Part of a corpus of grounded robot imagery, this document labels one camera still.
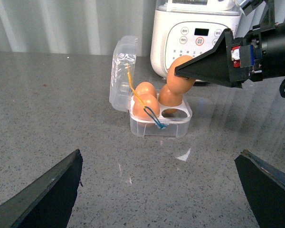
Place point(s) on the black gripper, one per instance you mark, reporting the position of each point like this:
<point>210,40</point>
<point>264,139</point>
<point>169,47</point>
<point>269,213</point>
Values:
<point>230,62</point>

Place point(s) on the grey curtain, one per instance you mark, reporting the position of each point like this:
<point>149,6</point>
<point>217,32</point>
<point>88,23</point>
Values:
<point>94,26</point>

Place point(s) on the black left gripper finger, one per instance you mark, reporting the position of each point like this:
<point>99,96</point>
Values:
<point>48,201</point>

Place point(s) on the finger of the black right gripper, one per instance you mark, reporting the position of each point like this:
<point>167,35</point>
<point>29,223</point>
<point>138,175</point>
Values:
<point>264,187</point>

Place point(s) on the brown egg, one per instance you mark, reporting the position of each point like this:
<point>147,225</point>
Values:
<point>141,102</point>
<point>179,84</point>
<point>168,98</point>
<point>146,88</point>

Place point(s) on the white Joyoung soy milk maker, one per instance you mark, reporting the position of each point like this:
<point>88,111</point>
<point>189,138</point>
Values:
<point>189,27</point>

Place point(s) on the blue rubber band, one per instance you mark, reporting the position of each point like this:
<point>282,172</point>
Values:
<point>154,120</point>

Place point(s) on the clear plastic egg box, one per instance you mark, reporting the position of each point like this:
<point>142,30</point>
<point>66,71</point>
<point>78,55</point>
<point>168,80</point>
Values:
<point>122,93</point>

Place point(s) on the brown egg in box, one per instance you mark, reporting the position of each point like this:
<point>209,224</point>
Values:
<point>168,98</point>
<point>146,88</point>
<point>141,102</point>

